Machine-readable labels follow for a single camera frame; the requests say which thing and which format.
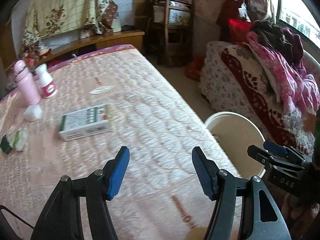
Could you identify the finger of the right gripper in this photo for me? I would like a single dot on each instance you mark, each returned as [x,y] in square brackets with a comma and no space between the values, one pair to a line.
[275,149]
[262,156]

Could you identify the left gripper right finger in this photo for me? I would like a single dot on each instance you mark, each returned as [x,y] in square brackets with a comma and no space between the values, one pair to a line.
[260,216]

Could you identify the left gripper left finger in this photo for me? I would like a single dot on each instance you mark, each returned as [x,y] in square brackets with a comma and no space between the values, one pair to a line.
[61,215]

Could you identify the green white medicine box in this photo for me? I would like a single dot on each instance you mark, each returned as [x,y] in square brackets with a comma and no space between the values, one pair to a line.
[84,123]

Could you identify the green white pouch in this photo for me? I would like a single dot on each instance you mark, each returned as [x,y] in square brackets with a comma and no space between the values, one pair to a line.
[18,140]

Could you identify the dark green packet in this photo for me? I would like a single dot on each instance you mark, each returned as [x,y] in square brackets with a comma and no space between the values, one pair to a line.
[5,145]

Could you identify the white bottle cap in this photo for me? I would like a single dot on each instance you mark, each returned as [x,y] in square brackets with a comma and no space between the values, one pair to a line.
[32,113]

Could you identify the cream plastic trash bucket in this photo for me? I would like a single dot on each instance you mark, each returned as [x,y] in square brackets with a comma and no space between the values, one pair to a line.
[235,133]

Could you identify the right hand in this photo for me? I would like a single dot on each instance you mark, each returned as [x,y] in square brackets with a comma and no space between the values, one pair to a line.
[298,215]

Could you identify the pink floral quilt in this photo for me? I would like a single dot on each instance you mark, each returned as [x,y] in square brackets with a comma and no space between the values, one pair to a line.
[292,90]

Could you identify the floral covered sofa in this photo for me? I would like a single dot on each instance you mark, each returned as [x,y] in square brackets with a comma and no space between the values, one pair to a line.
[233,80]

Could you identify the dark brown clothing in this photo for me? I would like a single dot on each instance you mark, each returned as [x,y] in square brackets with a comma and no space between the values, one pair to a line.
[283,40]

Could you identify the pink quilted table cover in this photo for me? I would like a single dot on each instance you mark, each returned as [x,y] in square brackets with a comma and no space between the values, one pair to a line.
[104,101]

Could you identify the white paper label scrap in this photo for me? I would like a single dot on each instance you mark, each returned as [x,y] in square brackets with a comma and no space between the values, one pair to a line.
[102,90]

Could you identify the white bottle pink label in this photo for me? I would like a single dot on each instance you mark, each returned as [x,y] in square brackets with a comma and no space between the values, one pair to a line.
[45,82]

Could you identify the red cushion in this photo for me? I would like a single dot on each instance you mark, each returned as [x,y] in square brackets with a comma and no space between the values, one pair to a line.
[238,30]

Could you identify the pink thermos bottle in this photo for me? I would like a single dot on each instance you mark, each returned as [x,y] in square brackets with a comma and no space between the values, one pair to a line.
[26,84]

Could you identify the window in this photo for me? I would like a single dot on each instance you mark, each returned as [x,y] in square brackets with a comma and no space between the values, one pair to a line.
[297,16]

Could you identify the beige curtain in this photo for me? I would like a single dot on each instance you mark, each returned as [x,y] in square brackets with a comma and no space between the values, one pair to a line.
[260,0]

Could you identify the wooden chair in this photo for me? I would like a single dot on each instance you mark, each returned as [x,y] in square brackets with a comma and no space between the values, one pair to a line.
[169,33]

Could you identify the wooden low cabinet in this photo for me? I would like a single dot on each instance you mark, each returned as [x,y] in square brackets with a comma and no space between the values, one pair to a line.
[134,37]

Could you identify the floral yellow blanket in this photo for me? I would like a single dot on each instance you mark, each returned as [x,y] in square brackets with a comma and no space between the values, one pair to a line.
[47,18]

